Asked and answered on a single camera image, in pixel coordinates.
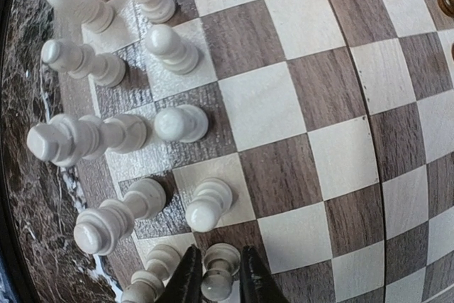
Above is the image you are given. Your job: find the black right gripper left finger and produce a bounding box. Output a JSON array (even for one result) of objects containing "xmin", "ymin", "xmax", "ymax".
[{"xmin": 162, "ymin": 245, "xmax": 203, "ymax": 303}]

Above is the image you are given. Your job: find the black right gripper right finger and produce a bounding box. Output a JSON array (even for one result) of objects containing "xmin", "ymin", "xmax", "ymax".
[{"xmin": 239, "ymin": 246, "xmax": 289, "ymax": 303}]

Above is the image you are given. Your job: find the white chess bishop piece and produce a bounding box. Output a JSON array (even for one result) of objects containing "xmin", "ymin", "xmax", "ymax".
[{"xmin": 121, "ymin": 244, "xmax": 182, "ymax": 303}]

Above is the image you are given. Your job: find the white chess pawn piece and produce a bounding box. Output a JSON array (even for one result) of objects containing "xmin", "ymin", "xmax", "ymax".
[{"xmin": 185, "ymin": 178, "xmax": 233, "ymax": 233}]

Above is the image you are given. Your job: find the wooden chess board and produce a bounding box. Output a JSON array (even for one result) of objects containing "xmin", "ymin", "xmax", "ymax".
[{"xmin": 55, "ymin": 0, "xmax": 453, "ymax": 302}]

